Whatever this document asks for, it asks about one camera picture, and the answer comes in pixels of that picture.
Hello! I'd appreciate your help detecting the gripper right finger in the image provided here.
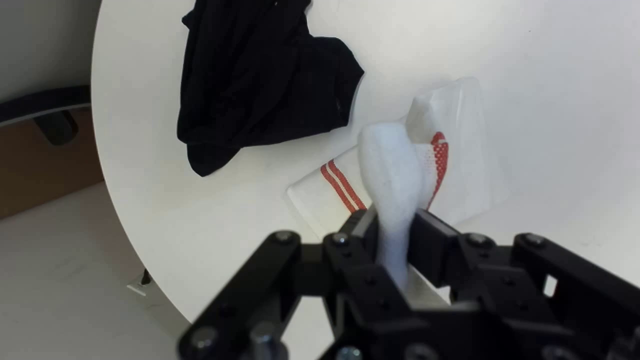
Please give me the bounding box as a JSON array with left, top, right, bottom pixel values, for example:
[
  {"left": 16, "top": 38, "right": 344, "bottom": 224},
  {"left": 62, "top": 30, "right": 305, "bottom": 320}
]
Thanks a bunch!
[{"left": 407, "top": 209, "right": 640, "bottom": 360}]

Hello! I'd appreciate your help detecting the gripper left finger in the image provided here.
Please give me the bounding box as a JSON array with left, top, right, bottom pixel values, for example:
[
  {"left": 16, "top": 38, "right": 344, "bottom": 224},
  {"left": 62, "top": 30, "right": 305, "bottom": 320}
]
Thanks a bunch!
[{"left": 177, "top": 206, "right": 412, "bottom": 360}]

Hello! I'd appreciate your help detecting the red and white towel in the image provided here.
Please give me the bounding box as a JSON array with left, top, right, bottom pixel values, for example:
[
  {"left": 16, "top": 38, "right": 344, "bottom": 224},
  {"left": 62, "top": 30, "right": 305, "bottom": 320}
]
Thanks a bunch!
[{"left": 286, "top": 77, "right": 511, "bottom": 307}]

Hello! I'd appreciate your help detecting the black cloth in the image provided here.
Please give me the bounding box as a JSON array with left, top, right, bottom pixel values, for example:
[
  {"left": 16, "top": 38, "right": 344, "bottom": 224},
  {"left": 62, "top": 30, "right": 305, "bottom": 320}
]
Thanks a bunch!
[{"left": 176, "top": 0, "right": 365, "bottom": 178}]

